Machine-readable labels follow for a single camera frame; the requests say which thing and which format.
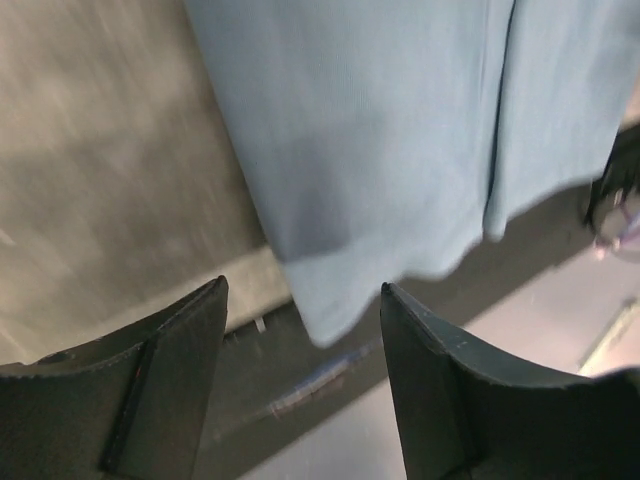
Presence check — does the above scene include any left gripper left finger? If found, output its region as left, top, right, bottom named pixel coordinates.
left=1, top=277, right=228, bottom=479

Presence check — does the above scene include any blue t shirt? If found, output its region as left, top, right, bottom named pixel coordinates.
left=186, top=0, right=639, bottom=347

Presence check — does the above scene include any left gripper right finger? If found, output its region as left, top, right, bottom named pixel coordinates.
left=380, top=283, right=639, bottom=479

